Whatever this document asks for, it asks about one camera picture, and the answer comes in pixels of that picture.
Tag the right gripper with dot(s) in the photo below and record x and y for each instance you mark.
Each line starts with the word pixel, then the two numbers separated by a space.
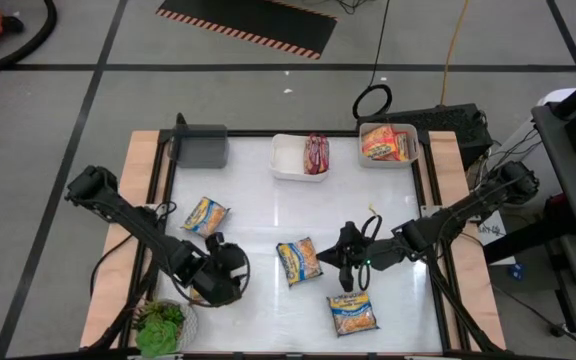
pixel 363 252

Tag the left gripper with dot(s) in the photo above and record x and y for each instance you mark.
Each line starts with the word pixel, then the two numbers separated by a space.
pixel 223 272

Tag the blue soy sauce ramen pack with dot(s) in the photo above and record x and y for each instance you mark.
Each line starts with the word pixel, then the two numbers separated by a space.
pixel 352 314
pixel 205 217
pixel 299 261

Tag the white plastic bin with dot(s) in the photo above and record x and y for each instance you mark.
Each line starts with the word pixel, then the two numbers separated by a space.
pixel 288 160

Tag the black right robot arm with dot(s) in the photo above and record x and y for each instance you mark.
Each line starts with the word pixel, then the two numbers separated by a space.
pixel 460 207

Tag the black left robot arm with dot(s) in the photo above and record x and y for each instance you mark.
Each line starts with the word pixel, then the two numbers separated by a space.
pixel 138 222

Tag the green plant in white pot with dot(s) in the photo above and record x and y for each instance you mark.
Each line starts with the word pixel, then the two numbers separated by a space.
pixel 160 330

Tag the pale grey plastic bin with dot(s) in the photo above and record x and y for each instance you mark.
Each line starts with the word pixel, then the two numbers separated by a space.
pixel 389 164

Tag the dark grey plastic bin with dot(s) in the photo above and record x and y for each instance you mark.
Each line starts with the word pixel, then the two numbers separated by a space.
pixel 198 147

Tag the light wooden side board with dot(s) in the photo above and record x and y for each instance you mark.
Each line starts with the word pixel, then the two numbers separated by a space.
pixel 133 160
pixel 445 150

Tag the white paper sheet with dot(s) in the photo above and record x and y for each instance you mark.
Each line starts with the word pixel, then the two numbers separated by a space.
pixel 495 240

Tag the small blue object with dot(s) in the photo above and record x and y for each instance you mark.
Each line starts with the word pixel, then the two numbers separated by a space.
pixel 516 271

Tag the black computer case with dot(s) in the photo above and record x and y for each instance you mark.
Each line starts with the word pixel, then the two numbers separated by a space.
pixel 443 122

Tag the black hazard-striped floor mat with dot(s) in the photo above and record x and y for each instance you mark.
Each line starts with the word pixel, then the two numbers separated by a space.
pixel 248 22

